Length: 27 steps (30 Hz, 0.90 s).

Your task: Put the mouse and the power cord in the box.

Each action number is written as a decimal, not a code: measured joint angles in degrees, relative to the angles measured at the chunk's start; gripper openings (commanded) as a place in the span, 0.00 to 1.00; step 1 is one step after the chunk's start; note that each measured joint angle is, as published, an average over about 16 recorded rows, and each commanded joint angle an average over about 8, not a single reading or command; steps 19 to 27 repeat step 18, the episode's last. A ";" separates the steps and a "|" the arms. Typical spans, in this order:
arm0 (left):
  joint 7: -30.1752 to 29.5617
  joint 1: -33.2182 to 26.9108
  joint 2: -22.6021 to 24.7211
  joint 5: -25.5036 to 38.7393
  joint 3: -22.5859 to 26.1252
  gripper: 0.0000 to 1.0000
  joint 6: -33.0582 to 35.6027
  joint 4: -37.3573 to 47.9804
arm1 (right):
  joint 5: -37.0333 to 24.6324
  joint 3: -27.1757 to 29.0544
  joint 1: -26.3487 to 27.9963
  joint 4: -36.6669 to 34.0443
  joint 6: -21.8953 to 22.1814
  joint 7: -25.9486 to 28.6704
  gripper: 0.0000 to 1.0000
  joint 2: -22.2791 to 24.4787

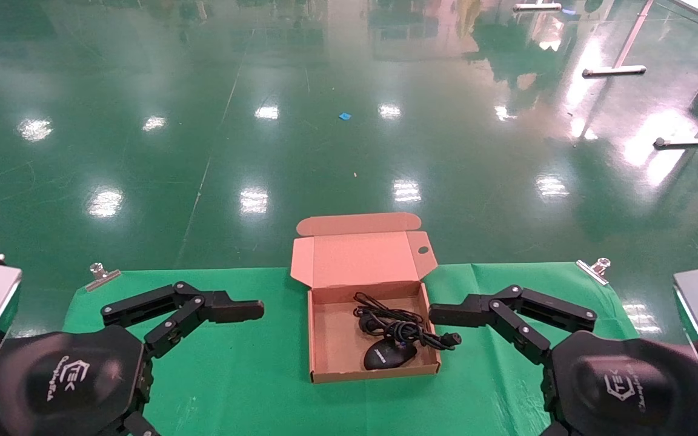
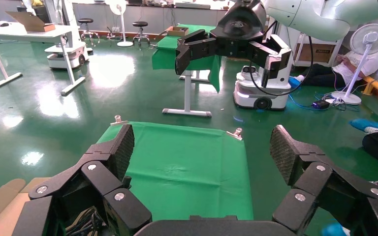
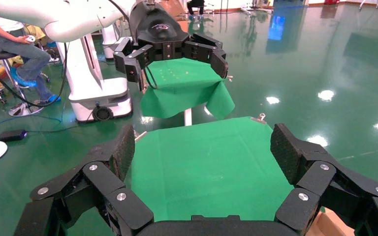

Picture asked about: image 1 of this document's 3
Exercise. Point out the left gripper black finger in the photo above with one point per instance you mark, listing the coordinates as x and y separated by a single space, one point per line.
140 426
228 310

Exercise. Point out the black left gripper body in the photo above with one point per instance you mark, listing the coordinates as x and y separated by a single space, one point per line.
64 378

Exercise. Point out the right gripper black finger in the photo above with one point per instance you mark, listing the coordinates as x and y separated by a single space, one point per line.
555 430
458 313

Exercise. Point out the green table cloth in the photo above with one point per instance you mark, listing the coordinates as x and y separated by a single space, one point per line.
234 375

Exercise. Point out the open brown cardboard box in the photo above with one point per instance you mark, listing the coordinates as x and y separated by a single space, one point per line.
337 339

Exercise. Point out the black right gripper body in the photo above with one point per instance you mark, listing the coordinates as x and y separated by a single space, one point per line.
628 387

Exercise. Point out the white table foot bar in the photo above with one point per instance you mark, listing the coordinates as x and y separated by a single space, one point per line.
537 6

